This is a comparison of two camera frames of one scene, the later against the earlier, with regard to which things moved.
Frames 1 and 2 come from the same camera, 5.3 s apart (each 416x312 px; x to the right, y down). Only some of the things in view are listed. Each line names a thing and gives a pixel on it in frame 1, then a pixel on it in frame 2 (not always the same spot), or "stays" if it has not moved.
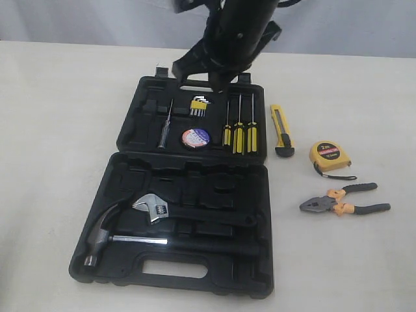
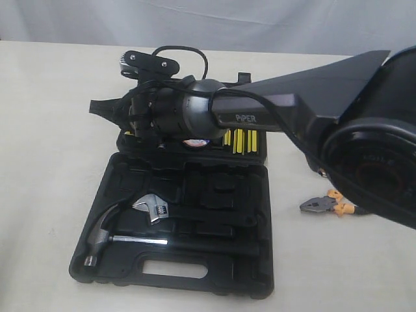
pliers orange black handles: [330, 202] stays
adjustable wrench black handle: [160, 209] stays
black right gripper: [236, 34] → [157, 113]
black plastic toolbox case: [185, 205] stays
